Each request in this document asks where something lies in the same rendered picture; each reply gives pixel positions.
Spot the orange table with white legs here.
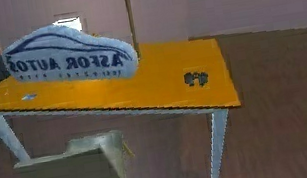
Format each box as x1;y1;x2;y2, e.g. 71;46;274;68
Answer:
0;29;252;178

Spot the small black object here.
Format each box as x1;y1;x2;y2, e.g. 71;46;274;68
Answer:
183;69;211;90

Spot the thin wooden pole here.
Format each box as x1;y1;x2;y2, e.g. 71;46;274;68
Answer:
122;0;142;59

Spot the pale blue printed pillow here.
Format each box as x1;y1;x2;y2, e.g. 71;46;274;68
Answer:
0;12;142;97

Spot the grey green chair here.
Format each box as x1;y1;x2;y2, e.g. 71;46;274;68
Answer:
9;127;139;178

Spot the small pale blue flat object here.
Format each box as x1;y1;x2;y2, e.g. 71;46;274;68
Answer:
21;91;39;102

